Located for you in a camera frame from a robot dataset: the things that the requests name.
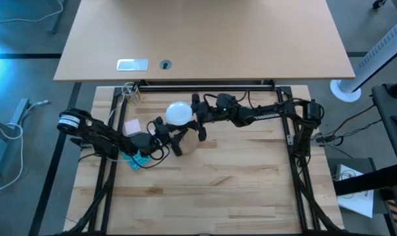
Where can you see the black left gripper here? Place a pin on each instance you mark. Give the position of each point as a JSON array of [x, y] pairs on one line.
[[145, 142]]

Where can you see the teal power strip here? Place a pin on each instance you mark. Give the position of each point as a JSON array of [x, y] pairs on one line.
[[136, 161]]

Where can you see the white paper sheet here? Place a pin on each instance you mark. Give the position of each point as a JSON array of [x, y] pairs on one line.
[[357, 196]]

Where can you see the lamp with round wooden base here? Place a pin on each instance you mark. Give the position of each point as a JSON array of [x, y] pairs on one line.
[[189, 143]]

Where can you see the silver desk plate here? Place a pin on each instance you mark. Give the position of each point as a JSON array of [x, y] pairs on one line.
[[132, 65]]

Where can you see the white tower fan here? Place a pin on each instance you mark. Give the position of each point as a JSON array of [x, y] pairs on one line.
[[378, 55]]

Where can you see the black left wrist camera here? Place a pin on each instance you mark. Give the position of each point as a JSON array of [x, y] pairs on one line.
[[159, 124]]

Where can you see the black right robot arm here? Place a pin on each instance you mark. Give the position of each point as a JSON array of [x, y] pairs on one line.
[[267, 116]]

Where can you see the beige desk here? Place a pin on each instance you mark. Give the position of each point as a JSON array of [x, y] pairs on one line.
[[201, 32]]

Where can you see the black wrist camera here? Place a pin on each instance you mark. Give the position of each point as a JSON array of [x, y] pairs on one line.
[[159, 124], [226, 100]]

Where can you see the grey metal table leg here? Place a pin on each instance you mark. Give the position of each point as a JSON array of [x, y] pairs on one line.
[[19, 113]]

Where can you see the pink sticky note pad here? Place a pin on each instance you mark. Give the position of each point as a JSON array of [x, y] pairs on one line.
[[132, 127]]

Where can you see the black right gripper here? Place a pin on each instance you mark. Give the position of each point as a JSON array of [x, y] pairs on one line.
[[213, 113]]

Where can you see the black aluminium table frame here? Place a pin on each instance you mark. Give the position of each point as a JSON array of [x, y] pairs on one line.
[[201, 88]]

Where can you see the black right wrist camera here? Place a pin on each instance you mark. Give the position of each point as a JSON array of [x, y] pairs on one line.
[[226, 100]]

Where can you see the black beam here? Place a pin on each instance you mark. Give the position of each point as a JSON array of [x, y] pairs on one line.
[[365, 182]]

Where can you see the black cart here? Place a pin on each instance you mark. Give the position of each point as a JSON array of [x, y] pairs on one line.
[[393, 108]]

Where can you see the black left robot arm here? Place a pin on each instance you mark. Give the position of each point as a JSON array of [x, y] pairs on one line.
[[96, 134]]

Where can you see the orange black striped strip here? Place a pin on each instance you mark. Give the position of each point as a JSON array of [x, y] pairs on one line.
[[395, 213]]

